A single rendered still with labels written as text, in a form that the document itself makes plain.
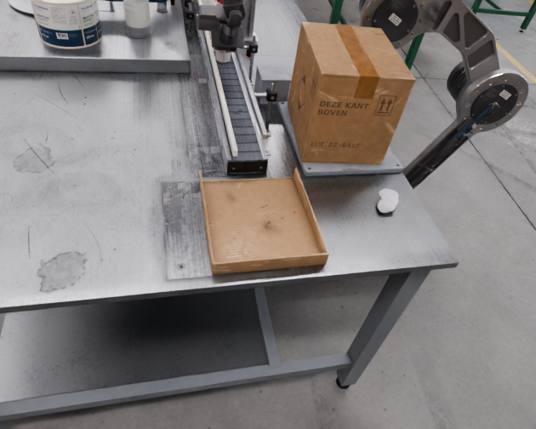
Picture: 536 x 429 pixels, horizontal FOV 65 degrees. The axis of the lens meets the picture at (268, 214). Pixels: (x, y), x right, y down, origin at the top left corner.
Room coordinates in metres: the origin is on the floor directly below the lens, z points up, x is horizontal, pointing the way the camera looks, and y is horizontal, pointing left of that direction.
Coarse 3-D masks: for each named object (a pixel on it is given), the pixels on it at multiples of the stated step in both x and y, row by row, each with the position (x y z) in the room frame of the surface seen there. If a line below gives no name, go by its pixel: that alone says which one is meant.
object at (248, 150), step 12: (204, 36) 1.57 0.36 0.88; (228, 72) 1.32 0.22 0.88; (228, 84) 1.24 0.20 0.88; (240, 84) 1.26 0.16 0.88; (228, 96) 1.17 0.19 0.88; (240, 96) 1.18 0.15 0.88; (228, 108) 1.11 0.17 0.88; (240, 108) 1.12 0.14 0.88; (240, 120) 1.05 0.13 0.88; (240, 132) 0.99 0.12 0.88; (252, 132) 1.01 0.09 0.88; (228, 144) 0.97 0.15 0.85; (240, 144) 0.94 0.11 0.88; (252, 144) 0.95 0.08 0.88; (240, 156) 0.89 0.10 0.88; (252, 156) 0.90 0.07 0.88
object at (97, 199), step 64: (0, 0) 1.67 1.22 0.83; (256, 0) 2.17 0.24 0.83; (192, 64) 1.43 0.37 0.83; (256, 64) 1.52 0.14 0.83; (0, 128) 0.89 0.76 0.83; (64, 128) 0.94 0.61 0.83; (128, 128) 0.99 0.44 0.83; (192, 128) 1.04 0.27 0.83; (0, 192) 0.66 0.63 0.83; (64, 192) 0.69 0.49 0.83; (128, 192) 0.73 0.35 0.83; (192, 192) 0.77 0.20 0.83; (320, 192) 0.86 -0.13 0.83; (0, 256) 0.48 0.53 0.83; (64, 256) 0.51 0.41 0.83; (128, 256) 0.54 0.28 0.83; (192, 256) 0.57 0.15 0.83; (384, 256) 0.67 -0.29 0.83; (448, 256) 0.71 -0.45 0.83
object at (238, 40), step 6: (240, 30) 1.34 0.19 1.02; (216, 36) 1.30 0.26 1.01; (222, 36) 1.27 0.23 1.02; (228, 36) 1.27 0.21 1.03; (240, 36) 1.33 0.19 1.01; (216, 42) 1.28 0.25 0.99; (222, 42) 1.29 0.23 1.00; (228, 42) 1.28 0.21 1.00; (234, 42) 1.29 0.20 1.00; (240, 42) 1.31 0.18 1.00
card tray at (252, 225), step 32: (224, 192) 0.79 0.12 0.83; (256, 192) 0.81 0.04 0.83; (288, 192) 0.83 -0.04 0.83; (224, 224) 0.68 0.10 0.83; (256, 224) 0.70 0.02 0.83; (288, 224) 0.72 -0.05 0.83; (224, 256) 0.58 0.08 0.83; (256, 256) 0.60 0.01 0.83; (288, 256) 0.59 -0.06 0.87; (320, 256) 0.61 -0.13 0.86
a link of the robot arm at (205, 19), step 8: (200, 8) 1.23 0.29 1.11; (208, 8) 1.23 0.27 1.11; (216, 8) 1.24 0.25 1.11; (200, 16) 1.21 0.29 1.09; (208, 16) 1.21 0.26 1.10; (216, 16) 1.21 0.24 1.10; (224, 16) 1.22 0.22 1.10; (232, 16) 1.18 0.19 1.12; (240, 16) 1.19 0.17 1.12; (200, 24) 1.21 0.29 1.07; (208, 24) 1.22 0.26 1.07; (216, 24) 1.22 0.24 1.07; (232, 24) 1.21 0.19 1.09; (240, 24) 1.21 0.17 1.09
